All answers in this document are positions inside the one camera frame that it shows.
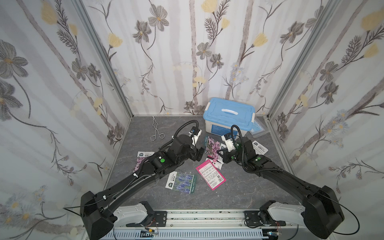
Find hollyhock pink flower packet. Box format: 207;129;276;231
207;156;223;170

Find clear bag of masks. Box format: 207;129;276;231
250;117;270;138

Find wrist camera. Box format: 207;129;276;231
191;129;202;146
222;133;237;152

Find white slotted cable duct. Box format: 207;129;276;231
102;229;269;240

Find blue lid storage box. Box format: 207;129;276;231
203;98;256;136

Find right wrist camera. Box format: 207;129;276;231
222;133;237;152

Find metal scissor tongs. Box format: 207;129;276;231
150;116;165;142

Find purple flower seed packet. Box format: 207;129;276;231
134;152;155;172

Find white cosmos seed packet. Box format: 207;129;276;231
252;141;269;155

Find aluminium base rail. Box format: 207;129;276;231
109;204;316;240

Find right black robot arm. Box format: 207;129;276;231
217;125;345;239

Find pink phlox seed packet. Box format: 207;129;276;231
205;137;222;160

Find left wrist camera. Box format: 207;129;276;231
191;129;202;146

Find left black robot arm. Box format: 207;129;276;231
80;120;204;240

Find lavender seed packet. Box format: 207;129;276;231
165;171;197;194

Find pink back seed packet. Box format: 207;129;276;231
196;159;227;191

